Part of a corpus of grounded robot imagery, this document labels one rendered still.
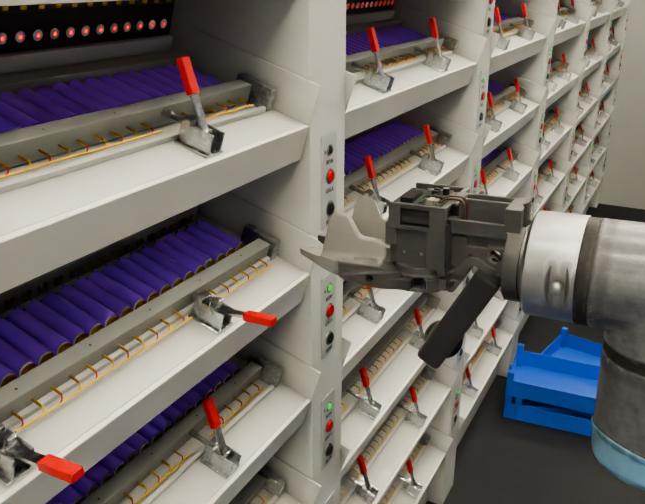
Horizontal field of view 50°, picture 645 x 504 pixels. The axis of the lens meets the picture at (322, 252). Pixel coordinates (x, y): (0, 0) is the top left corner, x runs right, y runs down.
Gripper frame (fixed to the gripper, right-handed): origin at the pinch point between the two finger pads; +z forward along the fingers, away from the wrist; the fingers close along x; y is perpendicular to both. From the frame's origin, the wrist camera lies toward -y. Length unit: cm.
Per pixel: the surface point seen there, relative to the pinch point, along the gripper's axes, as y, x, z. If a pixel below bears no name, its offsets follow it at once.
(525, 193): -37, -155, 12
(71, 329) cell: -4.6, 16.8, 17.9
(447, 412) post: -74, -85, 13
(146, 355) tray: -8.4, 12.5, 13.1
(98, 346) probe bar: -5.4, 17.1, 14.4
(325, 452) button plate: -40.2, -18.6, 10.7
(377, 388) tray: -46, -47, 15
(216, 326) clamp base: -8.6, 4.2, 10.8
